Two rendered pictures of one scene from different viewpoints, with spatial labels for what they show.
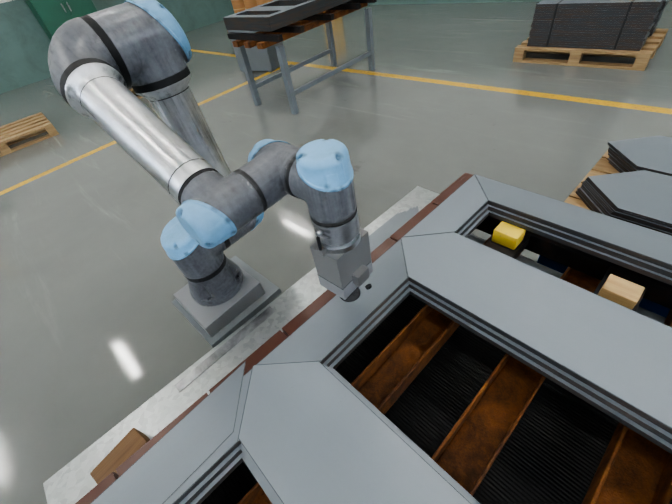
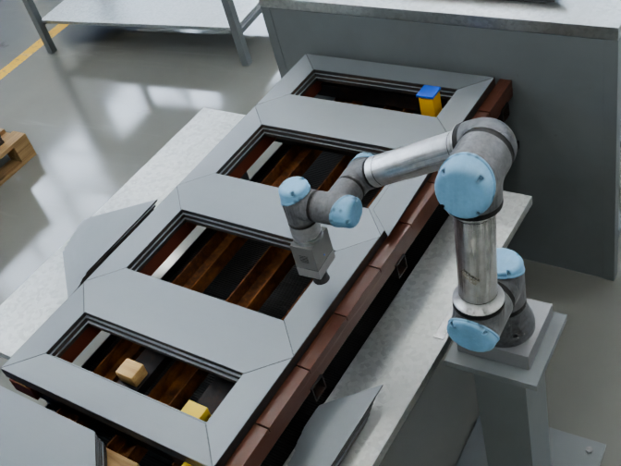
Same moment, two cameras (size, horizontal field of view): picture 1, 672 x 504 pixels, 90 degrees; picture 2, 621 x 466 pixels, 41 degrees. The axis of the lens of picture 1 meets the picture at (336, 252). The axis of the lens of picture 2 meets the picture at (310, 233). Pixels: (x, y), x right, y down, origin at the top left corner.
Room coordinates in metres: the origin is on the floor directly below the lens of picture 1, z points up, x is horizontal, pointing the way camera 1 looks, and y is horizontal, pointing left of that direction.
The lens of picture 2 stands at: (1.96, -0.29, 2.38)
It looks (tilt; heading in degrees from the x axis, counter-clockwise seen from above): 41 degrees down; 169
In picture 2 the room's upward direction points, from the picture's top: 17 degrees counter-clockwise
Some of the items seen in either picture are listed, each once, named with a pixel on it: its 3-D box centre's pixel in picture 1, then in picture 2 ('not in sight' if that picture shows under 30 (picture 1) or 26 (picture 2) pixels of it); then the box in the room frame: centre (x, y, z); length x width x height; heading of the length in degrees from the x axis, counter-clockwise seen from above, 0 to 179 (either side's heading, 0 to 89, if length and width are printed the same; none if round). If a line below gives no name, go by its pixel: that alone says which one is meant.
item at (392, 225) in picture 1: (394, 240); (322, 443); (0.75, -0.18, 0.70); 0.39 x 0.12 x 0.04; 126
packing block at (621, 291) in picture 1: (619, 293); (131, 373); (0.36, -0.55, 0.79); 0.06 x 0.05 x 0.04; 36
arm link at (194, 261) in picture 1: (193, 243); (498, 279); (0.69, 0.35, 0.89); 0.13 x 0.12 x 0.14; 129
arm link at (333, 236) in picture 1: (334, 224); (305, 226); (0.43, -0.01, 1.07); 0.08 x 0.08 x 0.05
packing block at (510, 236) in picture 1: (508, 234); (194, 416); (0.59, -0.44, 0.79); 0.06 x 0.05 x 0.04; 36
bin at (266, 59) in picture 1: (258, 47); not in sight; (5.86, 0.50, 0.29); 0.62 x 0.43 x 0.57; 55
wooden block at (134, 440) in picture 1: (126, 461); not in sight; (0.27, 0.51, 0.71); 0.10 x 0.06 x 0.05; 138
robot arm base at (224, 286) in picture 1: (211, 274); (503, 311); (0.69, 0.36, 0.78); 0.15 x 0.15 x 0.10
